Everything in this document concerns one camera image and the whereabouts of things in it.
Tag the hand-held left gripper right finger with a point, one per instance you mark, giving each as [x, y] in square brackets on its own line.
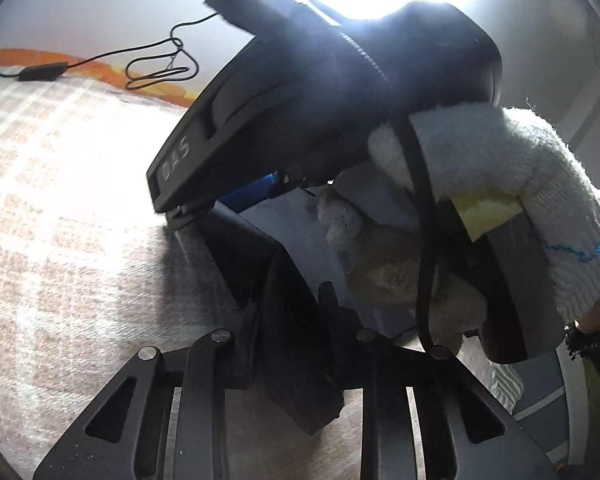
[342, 350]

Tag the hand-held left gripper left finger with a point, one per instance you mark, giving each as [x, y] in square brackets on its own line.
[220, 360]

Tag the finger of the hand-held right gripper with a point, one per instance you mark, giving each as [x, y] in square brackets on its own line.
[250, 197]

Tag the black pants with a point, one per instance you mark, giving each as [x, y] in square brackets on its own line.
[290, 320]

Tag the person's right hand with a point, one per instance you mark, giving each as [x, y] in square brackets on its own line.
[530, 160]

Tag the striped cloth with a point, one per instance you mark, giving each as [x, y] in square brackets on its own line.
[509, 385]

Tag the plaid bed blanket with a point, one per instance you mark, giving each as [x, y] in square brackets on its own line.
[70, 200]

